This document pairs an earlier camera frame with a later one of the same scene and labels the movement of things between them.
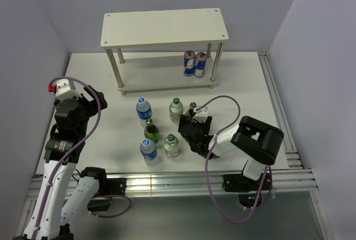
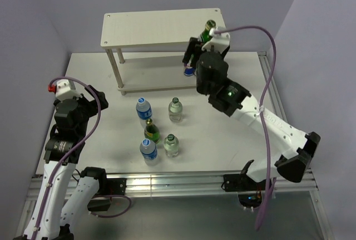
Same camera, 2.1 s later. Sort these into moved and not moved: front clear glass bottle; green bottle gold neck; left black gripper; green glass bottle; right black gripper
Moved: green glass bottle; right black gripper
Not moved: front clear glass bottle; green bottle gold neck; left black gripper
